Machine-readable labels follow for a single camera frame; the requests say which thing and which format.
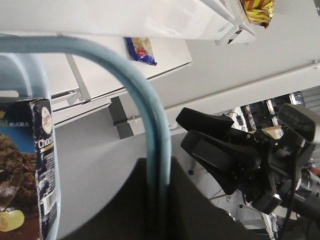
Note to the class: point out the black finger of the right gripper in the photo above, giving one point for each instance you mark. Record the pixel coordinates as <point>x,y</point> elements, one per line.
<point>230,164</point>

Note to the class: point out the gripper body of right arm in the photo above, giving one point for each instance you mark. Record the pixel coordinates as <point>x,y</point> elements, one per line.
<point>281,177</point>

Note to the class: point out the white supermarket shelving unit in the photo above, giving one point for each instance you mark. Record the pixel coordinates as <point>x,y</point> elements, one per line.
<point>80,87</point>

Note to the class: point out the blue cracker packet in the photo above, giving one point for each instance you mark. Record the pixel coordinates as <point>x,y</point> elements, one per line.
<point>140,49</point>

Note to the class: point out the light blue plastic basket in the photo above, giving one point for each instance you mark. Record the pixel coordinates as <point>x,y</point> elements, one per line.
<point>157,132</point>

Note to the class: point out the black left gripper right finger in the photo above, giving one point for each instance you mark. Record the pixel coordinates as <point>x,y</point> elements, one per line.
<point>191,216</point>

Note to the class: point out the dark chocolate cookie box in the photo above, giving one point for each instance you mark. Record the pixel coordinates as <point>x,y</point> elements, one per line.
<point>29,204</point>

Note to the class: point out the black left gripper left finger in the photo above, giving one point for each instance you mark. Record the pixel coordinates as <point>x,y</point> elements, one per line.
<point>125,216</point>

